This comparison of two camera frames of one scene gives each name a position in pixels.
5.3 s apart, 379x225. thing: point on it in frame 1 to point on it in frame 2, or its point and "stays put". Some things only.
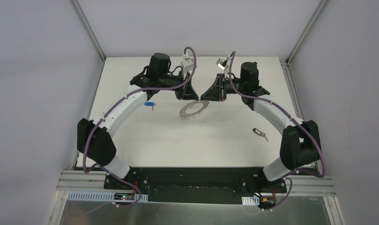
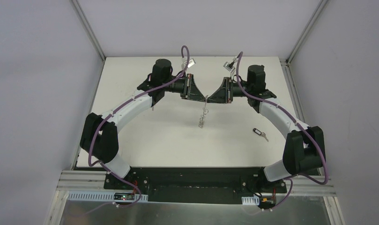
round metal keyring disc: x=182 y=112 to x=205 y=111
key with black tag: x=263 y=134 stays put
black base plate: x=200 y=184 stays put
